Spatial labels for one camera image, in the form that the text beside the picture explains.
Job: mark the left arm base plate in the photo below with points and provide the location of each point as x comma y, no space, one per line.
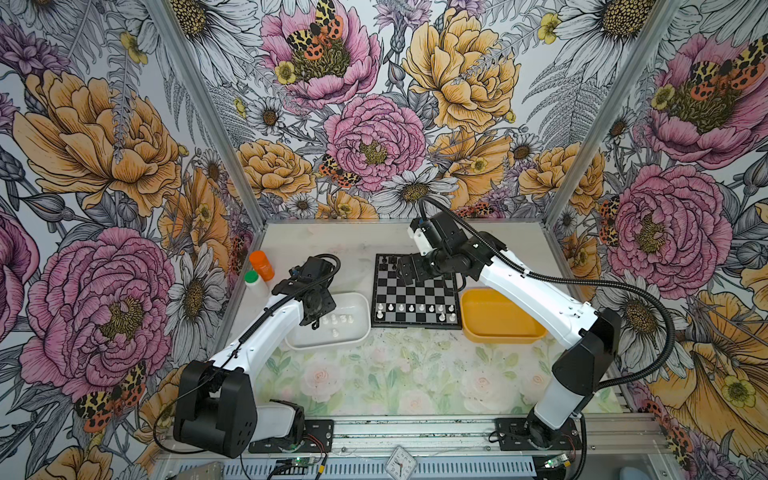
305,436

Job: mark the orange capped bottle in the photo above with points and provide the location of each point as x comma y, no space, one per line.
261,265

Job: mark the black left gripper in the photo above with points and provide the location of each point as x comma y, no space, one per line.
327,308

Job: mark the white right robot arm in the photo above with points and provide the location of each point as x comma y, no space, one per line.
590,337

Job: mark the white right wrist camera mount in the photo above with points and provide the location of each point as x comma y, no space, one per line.
419,232

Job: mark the black white chess board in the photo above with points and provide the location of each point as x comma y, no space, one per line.
429,304

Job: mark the white rectangular tray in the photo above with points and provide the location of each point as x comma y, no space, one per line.
348,324

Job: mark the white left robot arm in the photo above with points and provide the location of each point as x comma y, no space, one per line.
216,409

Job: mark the green capped white bottle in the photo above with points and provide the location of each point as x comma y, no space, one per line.
255,285

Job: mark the yellow rectangular tray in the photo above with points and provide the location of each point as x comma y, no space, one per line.
488,317

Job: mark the aluminium front rail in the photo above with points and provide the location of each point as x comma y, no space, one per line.
623,435

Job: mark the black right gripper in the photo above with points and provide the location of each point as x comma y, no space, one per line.
405,264

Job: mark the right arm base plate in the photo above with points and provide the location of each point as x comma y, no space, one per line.
529,434

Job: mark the small white clock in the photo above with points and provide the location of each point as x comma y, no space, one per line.
401,465

